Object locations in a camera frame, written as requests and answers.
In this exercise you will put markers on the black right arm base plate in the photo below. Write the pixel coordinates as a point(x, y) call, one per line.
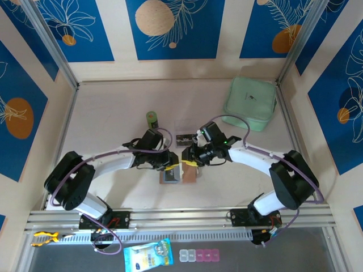
point(238, 218)

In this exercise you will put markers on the dark grey card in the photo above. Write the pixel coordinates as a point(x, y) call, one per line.
point(172, 177)

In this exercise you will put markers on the aluminium frame post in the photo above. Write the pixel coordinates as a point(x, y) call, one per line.
point(52, 42)
point(301, 42)

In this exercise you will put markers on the mint green zip pouch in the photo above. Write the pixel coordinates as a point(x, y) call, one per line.
point(249, 96)

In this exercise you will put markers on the aluminium mounting rail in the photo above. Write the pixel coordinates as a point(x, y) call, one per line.
point(181, 218)

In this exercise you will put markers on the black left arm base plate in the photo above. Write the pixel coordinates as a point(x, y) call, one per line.
point(123, 219)

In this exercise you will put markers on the blue white snack packet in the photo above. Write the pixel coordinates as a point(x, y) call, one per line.
point(147, 256)

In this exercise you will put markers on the small pink pill box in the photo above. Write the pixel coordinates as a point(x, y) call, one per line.
point(200, 255)
point(208, 255)
point(216, 255)

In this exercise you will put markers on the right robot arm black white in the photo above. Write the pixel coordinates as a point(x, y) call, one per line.
point(249, 163)

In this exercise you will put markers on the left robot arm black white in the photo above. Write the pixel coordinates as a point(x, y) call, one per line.
point(76, 195)

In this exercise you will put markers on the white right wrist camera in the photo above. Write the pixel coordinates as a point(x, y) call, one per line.
point(200, 140)

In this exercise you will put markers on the small clear white pill box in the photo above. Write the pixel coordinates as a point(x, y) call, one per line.
point(192, 255)
point(183, 255)

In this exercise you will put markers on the yellow black pliers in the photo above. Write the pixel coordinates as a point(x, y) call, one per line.
point(45, 236)

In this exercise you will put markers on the aluminium table side rail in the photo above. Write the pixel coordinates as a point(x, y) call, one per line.
point(287, 113)
point(64, 127)

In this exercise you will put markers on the green cylindrical can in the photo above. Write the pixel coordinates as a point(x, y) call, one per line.
point(152, 120)

